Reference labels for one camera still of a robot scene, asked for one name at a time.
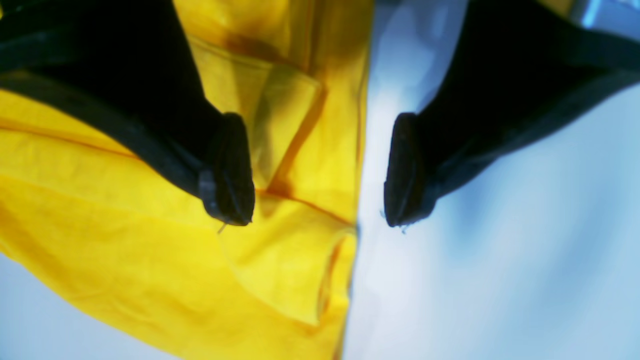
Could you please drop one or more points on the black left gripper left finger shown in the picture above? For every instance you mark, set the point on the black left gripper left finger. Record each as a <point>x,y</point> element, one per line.
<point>125,68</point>

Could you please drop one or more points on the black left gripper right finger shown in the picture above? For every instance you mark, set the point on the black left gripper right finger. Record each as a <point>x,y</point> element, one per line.
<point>521,71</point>

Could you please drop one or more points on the yellow t-shirt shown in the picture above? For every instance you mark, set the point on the yellow t-shirt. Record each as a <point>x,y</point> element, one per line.
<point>115,239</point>

